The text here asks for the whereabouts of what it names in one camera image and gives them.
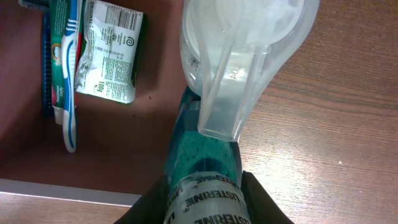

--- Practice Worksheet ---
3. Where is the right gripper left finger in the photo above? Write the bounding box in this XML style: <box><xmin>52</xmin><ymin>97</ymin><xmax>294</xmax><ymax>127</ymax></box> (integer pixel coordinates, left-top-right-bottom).
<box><xmin>114</xmin><ymin>174</ymin><xmax>169</xmax><ymax>224</ymax></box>

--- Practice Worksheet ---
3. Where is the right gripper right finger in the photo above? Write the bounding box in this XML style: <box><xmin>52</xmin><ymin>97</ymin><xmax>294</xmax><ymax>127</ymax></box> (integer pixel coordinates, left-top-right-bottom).
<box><xmin>241</xmin><ymin>171</ymin><xmax>294</xmax><ymax>224</ymax></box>

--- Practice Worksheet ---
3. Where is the teal mouthwash bottle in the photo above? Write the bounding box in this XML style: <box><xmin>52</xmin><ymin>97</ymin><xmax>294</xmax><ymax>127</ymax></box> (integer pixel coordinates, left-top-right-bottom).
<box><xmin>164</xmin><ymin>88</ymin><xmax>251</xmax><ymax>224</ymax></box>

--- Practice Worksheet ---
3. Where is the green white soap packet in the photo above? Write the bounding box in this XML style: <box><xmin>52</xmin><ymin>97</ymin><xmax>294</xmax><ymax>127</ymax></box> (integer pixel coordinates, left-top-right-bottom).
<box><xmin>75</xmin><ymin>1</ymin><xmax>144</xmax><ymax>104</ymax></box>

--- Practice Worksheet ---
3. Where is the purple foam soap bottle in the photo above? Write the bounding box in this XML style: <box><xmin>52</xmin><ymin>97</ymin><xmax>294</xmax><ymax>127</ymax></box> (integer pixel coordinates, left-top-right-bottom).
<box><xmin>180</xmin><ymin>0</ymin><xmax>320</xmax><ymax>142</ymax></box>

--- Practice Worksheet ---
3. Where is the blue white toothbrush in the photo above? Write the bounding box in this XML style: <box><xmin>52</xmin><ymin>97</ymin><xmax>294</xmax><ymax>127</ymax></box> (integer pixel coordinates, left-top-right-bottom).
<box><xmin>61</xmin><ymin>0</ymin><xmax>81</xmax><ymax>153</ymax></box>

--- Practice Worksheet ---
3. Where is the green white toothpaste tube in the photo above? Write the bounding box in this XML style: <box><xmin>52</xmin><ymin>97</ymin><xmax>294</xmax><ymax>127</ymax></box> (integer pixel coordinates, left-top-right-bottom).
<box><xmin>49</xmin><ymin>0</ymin><xmax>70</xmax><ymax>125</ymax></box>

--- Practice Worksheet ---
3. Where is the white cardboard box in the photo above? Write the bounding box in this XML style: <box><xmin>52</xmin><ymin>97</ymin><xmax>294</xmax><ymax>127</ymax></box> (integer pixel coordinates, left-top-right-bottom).
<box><xmin>1</xmin><ymin>1</ymin><xmax>187</xmax><ymax>204</ymax></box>

